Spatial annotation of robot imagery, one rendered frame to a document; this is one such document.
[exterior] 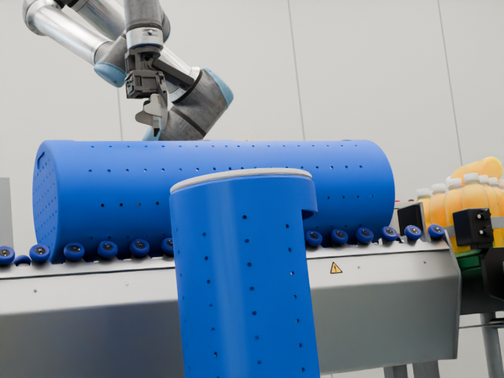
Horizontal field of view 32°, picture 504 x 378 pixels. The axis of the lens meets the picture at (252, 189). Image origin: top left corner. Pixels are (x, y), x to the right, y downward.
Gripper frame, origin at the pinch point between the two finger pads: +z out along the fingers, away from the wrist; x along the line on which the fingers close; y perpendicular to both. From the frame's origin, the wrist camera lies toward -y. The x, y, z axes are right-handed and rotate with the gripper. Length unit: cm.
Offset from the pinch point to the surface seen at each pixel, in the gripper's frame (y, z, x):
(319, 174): -35.2, 15.3, 13.3
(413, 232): -63, 31, 10
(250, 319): 8, 50, 59
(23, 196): -17, -36, -269
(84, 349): 26, 52, 10
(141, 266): 12.0, 34.9, 11.3
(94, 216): 21.9, 23.3, 12.5
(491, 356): -107, 66, -21
